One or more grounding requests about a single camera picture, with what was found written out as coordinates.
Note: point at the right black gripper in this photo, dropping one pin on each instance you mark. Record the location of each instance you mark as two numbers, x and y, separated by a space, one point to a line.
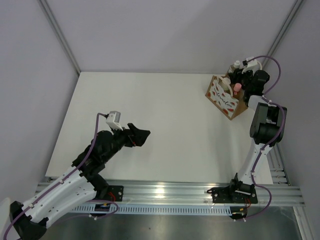
239 73

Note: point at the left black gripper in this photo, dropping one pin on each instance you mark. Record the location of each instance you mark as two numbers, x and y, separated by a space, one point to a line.
138 138

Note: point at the orange bottle pink cap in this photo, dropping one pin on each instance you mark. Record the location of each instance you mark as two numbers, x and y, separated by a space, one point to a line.
237 90

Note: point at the amber soap bottle white cap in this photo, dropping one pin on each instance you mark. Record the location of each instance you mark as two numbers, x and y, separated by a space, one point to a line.
236 66

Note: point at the olive bottle beige cap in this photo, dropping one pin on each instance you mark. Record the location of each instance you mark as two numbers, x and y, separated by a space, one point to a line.
225 83

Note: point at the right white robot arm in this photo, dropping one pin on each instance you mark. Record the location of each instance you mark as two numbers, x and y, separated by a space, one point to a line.
267 129

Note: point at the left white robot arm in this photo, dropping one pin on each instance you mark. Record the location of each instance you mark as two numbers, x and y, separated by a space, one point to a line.
81 183

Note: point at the watermelon canvas bag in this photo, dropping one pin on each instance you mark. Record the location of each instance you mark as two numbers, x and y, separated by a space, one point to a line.
229 105

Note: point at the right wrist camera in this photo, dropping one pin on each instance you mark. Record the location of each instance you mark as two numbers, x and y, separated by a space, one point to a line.
251 65

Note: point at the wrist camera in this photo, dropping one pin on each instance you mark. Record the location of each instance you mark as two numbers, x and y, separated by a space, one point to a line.
113 121
251 65

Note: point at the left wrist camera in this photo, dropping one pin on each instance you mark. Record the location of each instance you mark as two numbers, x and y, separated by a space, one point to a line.
113 121

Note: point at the white slotted cable duct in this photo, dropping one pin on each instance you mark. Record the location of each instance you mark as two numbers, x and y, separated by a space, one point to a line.
140 209

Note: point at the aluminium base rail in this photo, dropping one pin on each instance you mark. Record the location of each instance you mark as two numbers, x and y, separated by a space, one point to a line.
191 193

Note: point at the right aluminium frame post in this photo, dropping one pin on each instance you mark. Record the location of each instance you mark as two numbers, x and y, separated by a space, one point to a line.
288 21

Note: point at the aluminium frame post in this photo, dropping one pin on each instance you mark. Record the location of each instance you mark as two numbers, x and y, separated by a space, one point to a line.
288 21
51 19

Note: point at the left aluminium frame post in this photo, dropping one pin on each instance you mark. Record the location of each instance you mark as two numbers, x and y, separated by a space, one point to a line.
51 19

